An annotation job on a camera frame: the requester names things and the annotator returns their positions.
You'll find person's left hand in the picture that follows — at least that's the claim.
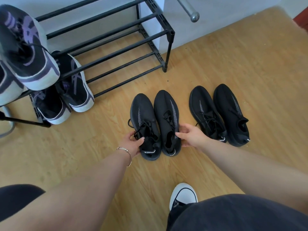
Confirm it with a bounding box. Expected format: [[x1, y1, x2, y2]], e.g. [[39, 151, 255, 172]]
[[117, 131, 145, 158]]

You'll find person's right hand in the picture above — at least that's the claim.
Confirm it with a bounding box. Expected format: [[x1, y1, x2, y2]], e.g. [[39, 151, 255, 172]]
[[175, 124, 210, 150]]

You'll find black knit sneaker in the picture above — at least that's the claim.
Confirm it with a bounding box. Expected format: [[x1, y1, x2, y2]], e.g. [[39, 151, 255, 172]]
[[154, 90, 182, 157], [189, 86, 227, 143], [128, 93, 162, 161], [213, 84, 251, 147]]

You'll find person's left forearm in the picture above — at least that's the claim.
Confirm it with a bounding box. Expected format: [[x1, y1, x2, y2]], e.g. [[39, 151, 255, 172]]
[[0, 148, 133, 231]]

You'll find person's right forearm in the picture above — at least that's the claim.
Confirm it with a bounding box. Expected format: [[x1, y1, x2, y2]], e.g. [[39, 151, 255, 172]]
[[203, 139, 308, 215]]

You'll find white canvas shoe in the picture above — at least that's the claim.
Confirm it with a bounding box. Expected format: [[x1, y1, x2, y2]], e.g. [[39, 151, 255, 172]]
[[169, 183, 198, 211]]

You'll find black purple white sneaker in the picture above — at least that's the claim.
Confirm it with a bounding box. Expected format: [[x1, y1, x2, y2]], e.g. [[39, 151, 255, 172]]
[[0, 60, 26, 107], [0, 4, 60, 91], [31, 87, 72, 125], [51, 51, 95, 112]]

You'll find person's right leg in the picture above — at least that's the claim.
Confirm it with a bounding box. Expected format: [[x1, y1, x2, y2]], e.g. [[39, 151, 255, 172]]
[[166, 194, 308, 231]]

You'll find person's leg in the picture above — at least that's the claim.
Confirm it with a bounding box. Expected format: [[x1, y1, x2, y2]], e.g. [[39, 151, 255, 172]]
[[0, 184, 46, 222], [166, 194, 308, 231]]

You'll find black metal shoe rack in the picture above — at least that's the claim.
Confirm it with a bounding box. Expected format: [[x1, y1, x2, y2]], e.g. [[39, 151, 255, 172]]
[[0, 0, 175, 129]]

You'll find person's left leg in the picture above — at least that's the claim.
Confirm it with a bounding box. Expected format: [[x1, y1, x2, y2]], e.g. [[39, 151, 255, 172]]
[[0, 184, 46, 222]]

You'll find red wooden furniture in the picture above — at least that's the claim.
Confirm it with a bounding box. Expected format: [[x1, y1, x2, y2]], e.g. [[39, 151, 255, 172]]
[[293, 11, 308, 33]]

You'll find thin metal bracelet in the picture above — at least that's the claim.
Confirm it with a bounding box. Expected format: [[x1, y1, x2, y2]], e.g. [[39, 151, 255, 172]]
[[116, 147, 132, 168]]

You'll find silver metal handle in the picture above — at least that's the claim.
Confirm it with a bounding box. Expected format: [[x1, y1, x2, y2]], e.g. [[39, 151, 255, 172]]
[[168, 0, 200, 23]]

